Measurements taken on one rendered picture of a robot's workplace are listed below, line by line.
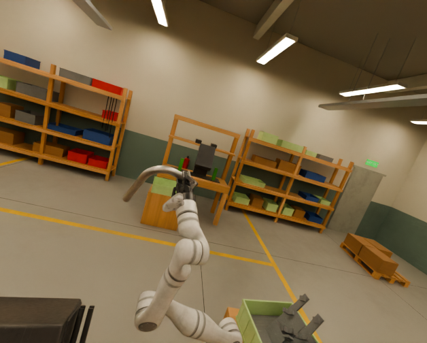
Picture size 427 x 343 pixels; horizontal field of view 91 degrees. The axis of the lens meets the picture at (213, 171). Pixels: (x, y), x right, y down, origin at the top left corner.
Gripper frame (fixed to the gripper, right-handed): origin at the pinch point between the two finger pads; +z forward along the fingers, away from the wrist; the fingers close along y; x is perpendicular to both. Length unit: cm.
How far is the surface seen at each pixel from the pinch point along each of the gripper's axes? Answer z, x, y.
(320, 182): 261, -515, 16
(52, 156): 369, 16, -379
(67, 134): 392, 13, -319
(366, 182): 272, -681, 111
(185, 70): 486, -121, -54
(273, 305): -30, -118, -41
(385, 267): 35, -552, 13
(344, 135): 358, -537, 143
